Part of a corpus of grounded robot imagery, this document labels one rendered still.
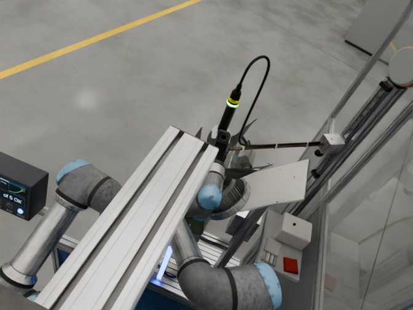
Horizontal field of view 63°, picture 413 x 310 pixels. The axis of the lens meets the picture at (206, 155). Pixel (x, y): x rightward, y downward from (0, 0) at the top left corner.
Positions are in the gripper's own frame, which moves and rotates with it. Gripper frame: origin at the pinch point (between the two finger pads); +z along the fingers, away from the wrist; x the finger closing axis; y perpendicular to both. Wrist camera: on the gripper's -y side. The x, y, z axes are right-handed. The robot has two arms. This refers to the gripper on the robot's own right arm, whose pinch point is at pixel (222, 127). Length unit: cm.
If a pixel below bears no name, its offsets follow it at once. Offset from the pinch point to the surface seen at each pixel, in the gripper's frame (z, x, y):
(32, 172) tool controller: -23, -67, 31
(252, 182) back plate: 12, 27, 41
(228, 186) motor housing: 1.1, 13.7, 35.6
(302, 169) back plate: 10.4, 44.5, 19.8
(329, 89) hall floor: 323, 173, 155
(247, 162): 26, 24, 41
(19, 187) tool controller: -31, -68, 31
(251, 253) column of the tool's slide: 27, 62, 138
